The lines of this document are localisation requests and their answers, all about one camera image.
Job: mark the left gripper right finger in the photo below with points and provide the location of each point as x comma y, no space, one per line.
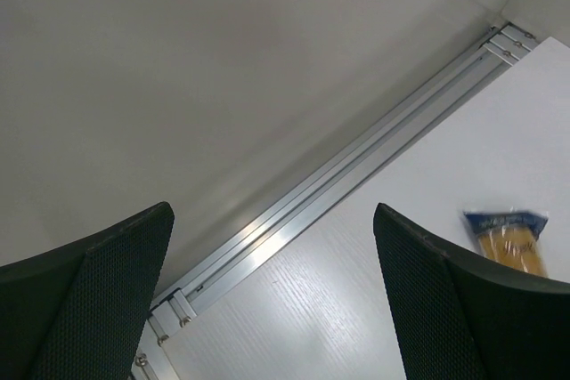
458,315

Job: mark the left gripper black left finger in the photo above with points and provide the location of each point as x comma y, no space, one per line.
78,311

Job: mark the aluminium table frame rail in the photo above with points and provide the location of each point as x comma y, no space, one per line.
286,219

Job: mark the yellow blue spaghetti bag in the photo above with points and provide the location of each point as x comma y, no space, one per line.
510,238

